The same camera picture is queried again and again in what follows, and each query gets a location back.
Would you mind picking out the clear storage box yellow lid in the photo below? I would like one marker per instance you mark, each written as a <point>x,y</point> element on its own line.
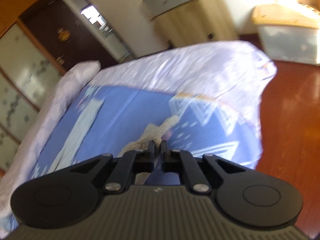
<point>287,32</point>

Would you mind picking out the lilac floral quilt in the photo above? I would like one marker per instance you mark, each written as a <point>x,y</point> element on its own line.
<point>195,67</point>

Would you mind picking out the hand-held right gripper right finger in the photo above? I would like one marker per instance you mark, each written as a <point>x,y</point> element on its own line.
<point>164,153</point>

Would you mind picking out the blue printed bed sheet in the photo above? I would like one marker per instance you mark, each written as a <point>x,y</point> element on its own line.
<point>125,115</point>

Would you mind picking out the grey pants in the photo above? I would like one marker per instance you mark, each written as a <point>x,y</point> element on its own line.
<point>156,131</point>

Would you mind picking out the light wooden cabinet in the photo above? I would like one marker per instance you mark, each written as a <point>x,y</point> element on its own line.
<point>197,27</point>

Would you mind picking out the wooden wardrobe with glass doors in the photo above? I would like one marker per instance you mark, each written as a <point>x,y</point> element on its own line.
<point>22,62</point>

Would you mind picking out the dark brown door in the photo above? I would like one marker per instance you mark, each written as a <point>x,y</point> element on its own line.
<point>50,22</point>

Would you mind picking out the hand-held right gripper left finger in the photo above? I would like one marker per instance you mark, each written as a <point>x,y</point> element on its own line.
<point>150,153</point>

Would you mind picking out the gold door ornament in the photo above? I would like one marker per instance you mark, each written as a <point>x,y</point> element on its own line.
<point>62,34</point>

